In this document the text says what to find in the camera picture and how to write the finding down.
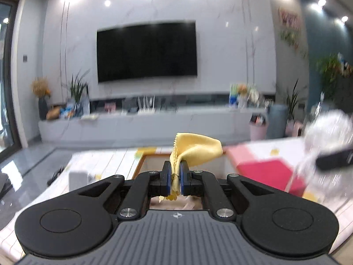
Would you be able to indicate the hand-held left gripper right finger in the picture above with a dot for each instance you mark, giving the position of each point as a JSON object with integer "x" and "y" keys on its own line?
{"x": 184, "y": 179}

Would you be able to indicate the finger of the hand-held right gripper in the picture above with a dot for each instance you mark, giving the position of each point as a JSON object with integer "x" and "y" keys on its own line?
{"x": 333, "y": 159}

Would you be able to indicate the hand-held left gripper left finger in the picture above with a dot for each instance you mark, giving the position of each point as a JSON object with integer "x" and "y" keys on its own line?
{"x": 166, "y": 179}

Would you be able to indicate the clear plastic bag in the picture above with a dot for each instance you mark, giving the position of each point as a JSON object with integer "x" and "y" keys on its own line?
{"x": 325, "y": 132}

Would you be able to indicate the yellow cloth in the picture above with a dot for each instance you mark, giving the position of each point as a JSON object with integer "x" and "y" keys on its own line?
{"x": 198, "y": 149}

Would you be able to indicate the white television cabinet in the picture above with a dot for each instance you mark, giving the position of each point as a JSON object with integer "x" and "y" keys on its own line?
{"x": 138, "y": 127}

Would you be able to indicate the lemon print checked sheet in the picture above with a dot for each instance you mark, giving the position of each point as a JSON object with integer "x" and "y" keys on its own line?
{"x": 104, "y": 162}

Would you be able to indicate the red square box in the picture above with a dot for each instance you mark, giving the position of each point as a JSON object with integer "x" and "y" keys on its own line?
{"x": 270, "y": 172}

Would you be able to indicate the grey trash bin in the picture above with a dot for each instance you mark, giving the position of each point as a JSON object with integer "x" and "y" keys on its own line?
{"x": 278, "y": 121}

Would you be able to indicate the potted plant in pink pot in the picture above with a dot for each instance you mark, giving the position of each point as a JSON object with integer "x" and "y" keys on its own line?
{"x": 293, "y": 102}

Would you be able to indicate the white router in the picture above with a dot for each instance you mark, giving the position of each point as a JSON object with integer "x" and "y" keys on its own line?
{"x": 146, "y": 107}

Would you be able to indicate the pink trash bin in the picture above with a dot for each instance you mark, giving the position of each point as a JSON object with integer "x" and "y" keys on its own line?
{"x": 258, "y": 129}

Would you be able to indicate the large green leafy plant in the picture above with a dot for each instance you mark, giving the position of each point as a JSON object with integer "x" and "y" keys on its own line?
{"x": 331, "y": 71}

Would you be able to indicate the pink card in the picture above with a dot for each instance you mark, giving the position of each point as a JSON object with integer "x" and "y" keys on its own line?
{"x": 109, "y": 107}

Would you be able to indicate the blue gift box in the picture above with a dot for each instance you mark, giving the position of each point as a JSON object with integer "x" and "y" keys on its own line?
{"x": 233, "y": 100}

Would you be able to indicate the white round fan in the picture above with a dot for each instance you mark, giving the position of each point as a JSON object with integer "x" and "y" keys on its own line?
{"x": 254, "y": 98}

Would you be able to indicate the brown teddy bear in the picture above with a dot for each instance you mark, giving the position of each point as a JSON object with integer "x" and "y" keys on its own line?
{"x": 243, "y": 89}

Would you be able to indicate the blue printed packet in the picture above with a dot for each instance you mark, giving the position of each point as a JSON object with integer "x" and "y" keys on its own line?
{"x": 67, "y": 112}

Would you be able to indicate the green plant in glass vase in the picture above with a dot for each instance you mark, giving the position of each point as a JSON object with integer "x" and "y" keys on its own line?
{"x": 78, "y": 88}

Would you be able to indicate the brown round ornament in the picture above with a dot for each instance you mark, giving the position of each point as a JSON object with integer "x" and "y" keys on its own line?
{"x": 53, "y": 113}

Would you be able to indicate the dark vase with dried flowers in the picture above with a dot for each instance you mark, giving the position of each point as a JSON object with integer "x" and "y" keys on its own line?
{"x": 42, "y": 99}

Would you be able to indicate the glass balcony door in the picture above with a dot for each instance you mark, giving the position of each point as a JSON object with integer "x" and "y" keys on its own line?
{"x": 7, "y": 74}

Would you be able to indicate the black wall television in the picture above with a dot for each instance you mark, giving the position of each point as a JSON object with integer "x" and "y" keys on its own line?
{"x": 146, "y": 51}

